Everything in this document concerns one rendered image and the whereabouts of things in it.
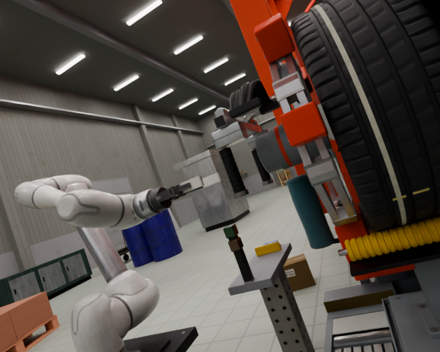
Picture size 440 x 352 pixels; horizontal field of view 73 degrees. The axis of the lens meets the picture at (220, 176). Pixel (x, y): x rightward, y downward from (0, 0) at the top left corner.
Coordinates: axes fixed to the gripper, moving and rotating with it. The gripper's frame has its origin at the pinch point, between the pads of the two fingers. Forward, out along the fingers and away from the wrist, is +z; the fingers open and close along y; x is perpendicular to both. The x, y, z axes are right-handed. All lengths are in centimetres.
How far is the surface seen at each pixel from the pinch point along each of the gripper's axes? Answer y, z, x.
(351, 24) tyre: 12, 48, 18
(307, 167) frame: 10.0, 29.1, -6.7
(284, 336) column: -36, -9, -69
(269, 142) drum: -10.9, 18.8, 4.3
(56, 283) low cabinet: -348, -571, -57
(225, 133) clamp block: 2.4, 10.8, 10.0
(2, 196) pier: -408, -747, 187
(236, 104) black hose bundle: 3.3, 17.0, 15.9
